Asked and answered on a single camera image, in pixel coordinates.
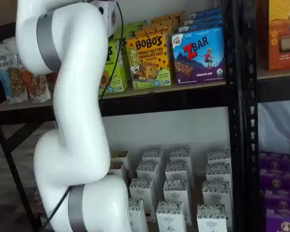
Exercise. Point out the white patterned pantry box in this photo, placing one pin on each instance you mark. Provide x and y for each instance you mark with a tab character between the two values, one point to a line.
211	218
148	171
138	215
217	194
177	172
218	172
218	157
181	155
152	155
170	217
142	193
176	192

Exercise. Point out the black metal shelf rack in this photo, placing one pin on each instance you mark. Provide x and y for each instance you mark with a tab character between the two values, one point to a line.
278	89
235	145

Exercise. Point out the white granola bag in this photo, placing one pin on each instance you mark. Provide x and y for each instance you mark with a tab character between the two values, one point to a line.
9	44

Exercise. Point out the small white box yellow top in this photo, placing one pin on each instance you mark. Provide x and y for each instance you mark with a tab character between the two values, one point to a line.
117	170
120	158

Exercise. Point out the large orange box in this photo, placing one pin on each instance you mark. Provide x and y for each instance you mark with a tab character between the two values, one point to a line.
280	29

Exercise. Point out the blue Zbar chocolate chip box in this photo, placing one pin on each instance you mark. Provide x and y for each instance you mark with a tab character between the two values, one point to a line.
206	13
204	21
200	27
198	58

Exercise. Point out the yellow Bobo's peanut butter box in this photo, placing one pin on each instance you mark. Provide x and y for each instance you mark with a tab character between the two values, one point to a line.
149	62
159	26
157	32
168	17

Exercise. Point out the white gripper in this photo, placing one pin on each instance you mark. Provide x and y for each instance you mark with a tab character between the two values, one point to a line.
109	17

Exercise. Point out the blue label granola bag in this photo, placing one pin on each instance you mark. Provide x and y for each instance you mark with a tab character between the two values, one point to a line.
7	79

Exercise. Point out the dark red label granola bag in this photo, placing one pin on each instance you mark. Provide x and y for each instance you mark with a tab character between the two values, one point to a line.
50	83

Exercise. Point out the purple snack box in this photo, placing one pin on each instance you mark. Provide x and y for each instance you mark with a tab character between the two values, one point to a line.
276	181
282	222
282	200
275	160

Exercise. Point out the orange label granola bag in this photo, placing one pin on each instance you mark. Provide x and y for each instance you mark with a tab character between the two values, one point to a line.
36	87

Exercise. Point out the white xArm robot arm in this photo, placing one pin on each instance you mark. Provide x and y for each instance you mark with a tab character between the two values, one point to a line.
75	96

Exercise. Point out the green Bobo's apple pie box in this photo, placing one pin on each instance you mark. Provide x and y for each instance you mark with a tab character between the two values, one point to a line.
117	83
139	24
128	33

